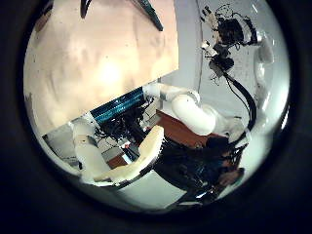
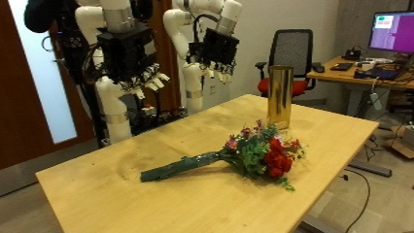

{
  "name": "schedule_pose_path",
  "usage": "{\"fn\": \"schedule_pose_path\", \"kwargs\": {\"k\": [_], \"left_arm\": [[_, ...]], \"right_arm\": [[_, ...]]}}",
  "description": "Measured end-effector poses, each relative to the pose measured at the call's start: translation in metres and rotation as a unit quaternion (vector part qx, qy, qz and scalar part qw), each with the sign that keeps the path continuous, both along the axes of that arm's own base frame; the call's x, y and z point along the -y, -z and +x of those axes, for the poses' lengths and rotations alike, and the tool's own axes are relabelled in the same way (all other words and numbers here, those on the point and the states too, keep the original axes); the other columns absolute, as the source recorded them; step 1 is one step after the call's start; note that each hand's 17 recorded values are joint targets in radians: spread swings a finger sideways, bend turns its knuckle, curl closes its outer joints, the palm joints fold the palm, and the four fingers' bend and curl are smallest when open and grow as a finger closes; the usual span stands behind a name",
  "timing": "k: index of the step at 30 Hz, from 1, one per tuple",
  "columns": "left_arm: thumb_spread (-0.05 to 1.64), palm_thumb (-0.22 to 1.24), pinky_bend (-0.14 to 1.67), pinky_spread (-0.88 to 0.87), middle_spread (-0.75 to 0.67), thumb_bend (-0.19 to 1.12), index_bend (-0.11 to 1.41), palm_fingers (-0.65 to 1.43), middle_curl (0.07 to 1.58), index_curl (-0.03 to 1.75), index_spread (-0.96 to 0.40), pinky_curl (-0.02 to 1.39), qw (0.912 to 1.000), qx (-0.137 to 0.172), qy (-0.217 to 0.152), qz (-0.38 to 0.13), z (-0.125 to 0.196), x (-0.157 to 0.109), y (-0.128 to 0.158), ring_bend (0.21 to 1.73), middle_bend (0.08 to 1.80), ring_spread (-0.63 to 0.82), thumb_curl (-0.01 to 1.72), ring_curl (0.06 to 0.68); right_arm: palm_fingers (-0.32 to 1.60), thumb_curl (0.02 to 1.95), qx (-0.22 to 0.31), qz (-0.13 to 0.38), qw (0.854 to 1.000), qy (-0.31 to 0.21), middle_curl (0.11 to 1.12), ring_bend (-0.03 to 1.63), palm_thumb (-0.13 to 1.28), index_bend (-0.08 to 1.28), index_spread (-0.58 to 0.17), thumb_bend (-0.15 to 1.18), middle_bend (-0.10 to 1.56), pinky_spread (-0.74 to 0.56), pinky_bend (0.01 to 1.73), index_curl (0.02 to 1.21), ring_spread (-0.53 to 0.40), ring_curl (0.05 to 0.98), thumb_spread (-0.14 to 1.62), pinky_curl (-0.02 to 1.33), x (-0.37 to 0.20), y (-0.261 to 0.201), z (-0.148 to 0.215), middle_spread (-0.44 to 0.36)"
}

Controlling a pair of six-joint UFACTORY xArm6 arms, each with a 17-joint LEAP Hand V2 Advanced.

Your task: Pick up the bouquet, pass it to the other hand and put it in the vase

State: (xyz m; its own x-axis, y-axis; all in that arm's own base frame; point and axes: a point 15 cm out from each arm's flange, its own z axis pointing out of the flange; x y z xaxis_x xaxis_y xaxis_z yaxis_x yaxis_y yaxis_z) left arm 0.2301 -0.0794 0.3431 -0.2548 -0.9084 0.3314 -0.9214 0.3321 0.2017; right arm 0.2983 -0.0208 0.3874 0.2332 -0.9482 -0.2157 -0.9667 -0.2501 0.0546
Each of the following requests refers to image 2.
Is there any black desk phone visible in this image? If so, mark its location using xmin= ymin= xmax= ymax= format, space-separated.
xmin=342 ymin=48 xmax=362 ymax=61

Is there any black robot stand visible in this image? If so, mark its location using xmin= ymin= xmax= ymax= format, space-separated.
xmin=79 ymin=72 xmax=188 ymax=149

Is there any flower bouquet with green wrap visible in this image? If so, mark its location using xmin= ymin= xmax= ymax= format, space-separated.
xmin=140 ymin=119 xmax=308 ymax=192

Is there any grey table foot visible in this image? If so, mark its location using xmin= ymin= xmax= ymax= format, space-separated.
xmin=348 ymin=159 xmax=393 ymax=179

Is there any black keyboard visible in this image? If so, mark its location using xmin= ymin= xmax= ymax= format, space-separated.
xmin=329 ymin=62 xmax=354 ymax=72

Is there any white box with red button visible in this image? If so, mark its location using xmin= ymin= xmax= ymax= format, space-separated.
xmin=141 ymin=104 xmax=158 ymax=117

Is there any dark open laptop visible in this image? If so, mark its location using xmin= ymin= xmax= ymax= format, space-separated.
xmin=353 ymin=62 xmax=411 ymax=82

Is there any brown door with glass panel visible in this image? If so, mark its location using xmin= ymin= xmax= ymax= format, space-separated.
xmin=0 ymin=0 xmax=96 ymax=171

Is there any computer monitor purple screen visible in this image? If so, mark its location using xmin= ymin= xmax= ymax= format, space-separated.
xmin=367 ymin=10 xmax=414 ymax=55

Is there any black mesh chair red seat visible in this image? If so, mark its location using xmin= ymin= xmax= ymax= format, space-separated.
xmin=254 ymin=28 xmax=322 ymax=98

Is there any white hanging power strip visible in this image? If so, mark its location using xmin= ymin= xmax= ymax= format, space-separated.
xmin=369 ymin=91 xmax=385 ymax=111

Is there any gold cylindrical vase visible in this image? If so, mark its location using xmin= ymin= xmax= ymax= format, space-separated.
xmin=266 ymin=65 xmax=296 ymax=130

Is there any black floor cable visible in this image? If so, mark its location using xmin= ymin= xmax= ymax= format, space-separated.
xmin=341 ymin=168 xmax=373 ymax=233

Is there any wooden office desk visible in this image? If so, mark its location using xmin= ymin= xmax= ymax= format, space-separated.
xmin=306 ymin=56 xmax=414 ymax=117

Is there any black jacket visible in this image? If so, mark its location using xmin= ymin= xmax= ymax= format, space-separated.
xmin=23 ymin=0 xmax=60 ymax=34

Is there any cardboard box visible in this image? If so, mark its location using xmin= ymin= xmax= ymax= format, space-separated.
xmin=385 ymin=125 xmax=414 ymax=159

